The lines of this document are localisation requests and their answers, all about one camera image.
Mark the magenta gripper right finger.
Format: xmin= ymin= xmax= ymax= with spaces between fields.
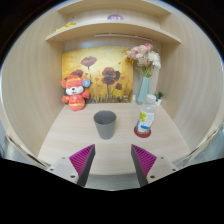
xmin=130 ymin=143 xmax=179 ymax=188

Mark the white light bar under shelf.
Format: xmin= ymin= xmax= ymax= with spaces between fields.
xmin=94 ymin=33 xmax=152 ymax=41

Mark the light wood shelf unit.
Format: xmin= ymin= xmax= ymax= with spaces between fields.
xmin=0 ymin=0 xmax=224 ymax=174

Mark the yellow item on shelf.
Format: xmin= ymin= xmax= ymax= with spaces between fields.
xmin=54 ymin=22 xmax=76 ymax=32

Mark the clear plastic water bottle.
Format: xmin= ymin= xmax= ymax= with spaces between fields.
xmin=136 ymin=94 xmax=157 ymax=134

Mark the grey plastic cup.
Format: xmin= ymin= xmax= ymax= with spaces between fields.
xmin=93 ymin=110 xmax=117 ymax=140

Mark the light blue vase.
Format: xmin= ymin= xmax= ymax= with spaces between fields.
xmin=136 ymin=77 xmax=151 ymax=104

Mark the yellow poppy flower painting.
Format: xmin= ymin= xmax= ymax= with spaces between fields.
xmin=62 ymin=46 xmax=133 ymax=103

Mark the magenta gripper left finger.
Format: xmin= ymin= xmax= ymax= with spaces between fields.
xmin=48 ymin=143 xmax=97 ymax=188

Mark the small potted plant right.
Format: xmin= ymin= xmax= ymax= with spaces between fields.
xmin=154 ymin=91 xmax=165 ymax=106

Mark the purple round number sticker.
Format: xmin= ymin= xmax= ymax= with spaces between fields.
xmin=107 ymin=14 xmax=124 ymax=20

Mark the red round coaster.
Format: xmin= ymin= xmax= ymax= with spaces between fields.
xmin=134 ymin=126 xmax=151 ymax=138

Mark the pink white flower bouquet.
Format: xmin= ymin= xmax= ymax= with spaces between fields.
xmin=126 ymin=43 xmax=161 ymax=78

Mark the red plush mascot toy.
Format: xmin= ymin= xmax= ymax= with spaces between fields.
xmin=61 ymin=75 xmax=91 ymax=112

